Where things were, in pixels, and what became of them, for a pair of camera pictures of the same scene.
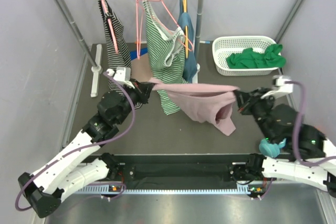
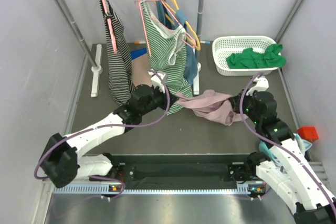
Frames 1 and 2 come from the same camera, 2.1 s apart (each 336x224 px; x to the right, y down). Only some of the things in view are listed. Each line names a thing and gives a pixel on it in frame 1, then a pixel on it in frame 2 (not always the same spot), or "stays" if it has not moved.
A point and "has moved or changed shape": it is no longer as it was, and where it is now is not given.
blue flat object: x=134 y=55 stays
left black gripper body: x=137 y=94 -> x=162 y=100
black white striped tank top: x=118 y=55 stays
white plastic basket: x=224 y=46 stays
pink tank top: x=202 y=102 has moved or changed shape
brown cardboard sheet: x=141 y=70 stays
